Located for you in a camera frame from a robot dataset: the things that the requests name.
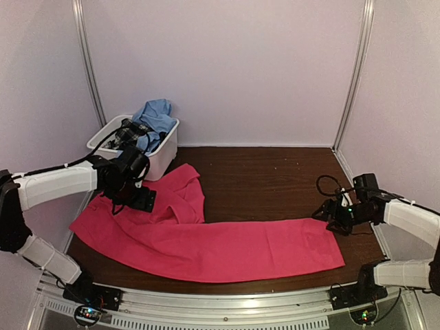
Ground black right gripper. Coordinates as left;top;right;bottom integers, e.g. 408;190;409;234
311;200;373;237

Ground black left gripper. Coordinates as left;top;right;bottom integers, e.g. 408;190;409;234
108;178;155;213

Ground pink trousers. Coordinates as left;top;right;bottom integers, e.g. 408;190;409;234
70;164;344;283

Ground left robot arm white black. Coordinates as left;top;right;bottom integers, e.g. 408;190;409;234
1;155;157;305

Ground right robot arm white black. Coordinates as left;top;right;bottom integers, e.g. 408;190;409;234
311;196;439;304

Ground white plastic laundry bin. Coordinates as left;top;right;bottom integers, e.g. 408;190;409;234
86;115;179;182

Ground black white plaid garment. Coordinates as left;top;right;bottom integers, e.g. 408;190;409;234
102;118;152;150

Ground light blue shirt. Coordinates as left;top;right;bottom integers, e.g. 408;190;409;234
132;99;177;155

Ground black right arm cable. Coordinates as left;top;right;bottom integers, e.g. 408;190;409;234
316;175;358;200

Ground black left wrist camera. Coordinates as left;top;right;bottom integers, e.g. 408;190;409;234
115;146;151;180

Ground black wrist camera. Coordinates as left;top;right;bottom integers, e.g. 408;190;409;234
353;173;379;202
115;146;151;180

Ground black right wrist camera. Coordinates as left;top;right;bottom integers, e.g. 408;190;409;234
353;173;379;202

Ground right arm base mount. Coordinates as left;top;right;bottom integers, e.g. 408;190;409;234
329;269;388;327

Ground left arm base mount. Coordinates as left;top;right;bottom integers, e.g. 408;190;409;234
56;272;122;329

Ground front aluminium rail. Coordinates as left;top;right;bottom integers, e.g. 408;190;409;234
23;274;428;329

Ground left aluminium frame post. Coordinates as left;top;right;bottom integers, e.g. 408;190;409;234
71;0;107;127

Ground aluminium frame post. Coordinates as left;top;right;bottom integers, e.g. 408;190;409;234
71;0;107;127
332;0;375;153

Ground right aluminium frame post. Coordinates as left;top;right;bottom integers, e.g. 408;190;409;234
332;0;375;153

